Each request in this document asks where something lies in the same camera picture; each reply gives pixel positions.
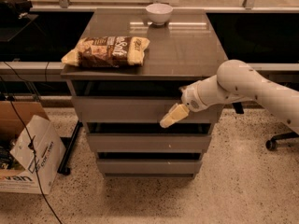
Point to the grey drawer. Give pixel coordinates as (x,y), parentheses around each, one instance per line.
(149,167)
(119,142)
(121,109)

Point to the grey middle drawer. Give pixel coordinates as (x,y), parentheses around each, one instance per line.
(119,142)

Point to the white cardboard box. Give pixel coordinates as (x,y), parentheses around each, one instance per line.
(36,148)

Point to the black office chair base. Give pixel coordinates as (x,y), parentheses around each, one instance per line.
(272,143)

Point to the black table leg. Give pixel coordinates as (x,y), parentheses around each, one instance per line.
(69,143)

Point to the grey top drawer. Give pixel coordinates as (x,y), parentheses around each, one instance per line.
(121,109)

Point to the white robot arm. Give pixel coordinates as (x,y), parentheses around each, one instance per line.
(236,81)

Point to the black bag on shelf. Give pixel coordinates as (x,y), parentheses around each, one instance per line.
(11,10)

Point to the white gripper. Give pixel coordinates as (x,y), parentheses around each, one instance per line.
(191,99)

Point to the grey drawer cabinet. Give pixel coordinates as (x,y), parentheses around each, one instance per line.
(181,52)

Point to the grey bottom drawer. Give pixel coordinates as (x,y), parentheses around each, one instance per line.
(149,167)

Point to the brown snack chip bag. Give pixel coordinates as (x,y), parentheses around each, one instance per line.
(107,51)

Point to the white ceramic bowl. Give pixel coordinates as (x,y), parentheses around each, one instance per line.
(159,13)

